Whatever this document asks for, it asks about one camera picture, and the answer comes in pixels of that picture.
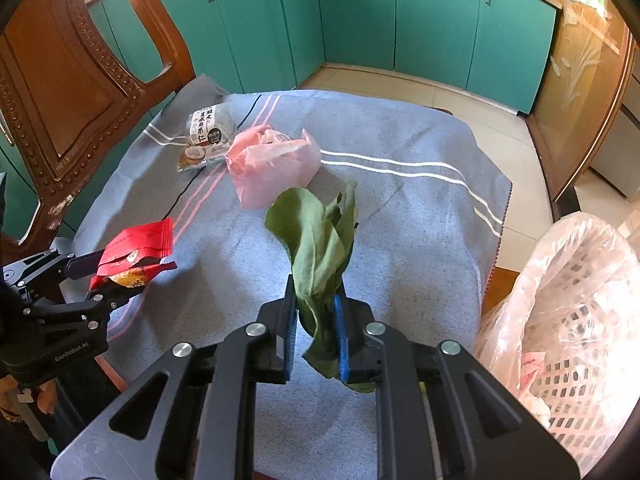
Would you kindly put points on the teal base cabinets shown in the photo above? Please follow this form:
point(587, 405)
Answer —
point(430, 20)

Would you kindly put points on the coconut print snack packet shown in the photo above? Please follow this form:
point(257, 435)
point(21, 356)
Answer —
point(205, 135)

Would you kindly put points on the wooden framed glass door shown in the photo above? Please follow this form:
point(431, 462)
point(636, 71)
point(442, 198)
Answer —
point(580, 75)

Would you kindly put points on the green leaf vegetable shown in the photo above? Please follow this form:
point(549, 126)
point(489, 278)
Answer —
point(315, 240)

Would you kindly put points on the blue striped blanket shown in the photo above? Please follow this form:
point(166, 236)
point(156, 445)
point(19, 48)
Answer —
point(410, 240)

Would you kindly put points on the white basket with plastic liner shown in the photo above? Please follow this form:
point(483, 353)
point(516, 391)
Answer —
point(575, 250)

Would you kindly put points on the carved wooden chair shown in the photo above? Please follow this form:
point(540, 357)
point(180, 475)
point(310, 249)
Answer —
point(75, 100)

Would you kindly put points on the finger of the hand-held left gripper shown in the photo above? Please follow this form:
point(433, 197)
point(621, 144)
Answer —
point(55, 262)
point(100, 302)

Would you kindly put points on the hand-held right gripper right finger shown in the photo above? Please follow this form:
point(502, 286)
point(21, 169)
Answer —
point(342, 340)

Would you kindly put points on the pink plastic bag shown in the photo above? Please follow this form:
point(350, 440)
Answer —
point(270, 170)

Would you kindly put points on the grey refrigerator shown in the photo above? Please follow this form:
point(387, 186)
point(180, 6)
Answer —
point(625, 135)

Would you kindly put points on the red snack packet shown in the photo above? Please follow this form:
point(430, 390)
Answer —
point(140, 245)

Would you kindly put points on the person's left hand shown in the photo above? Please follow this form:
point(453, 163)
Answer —
point(45, 397)

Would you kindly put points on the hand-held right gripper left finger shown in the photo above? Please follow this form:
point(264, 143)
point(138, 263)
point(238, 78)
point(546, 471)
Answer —
point(289, 310)

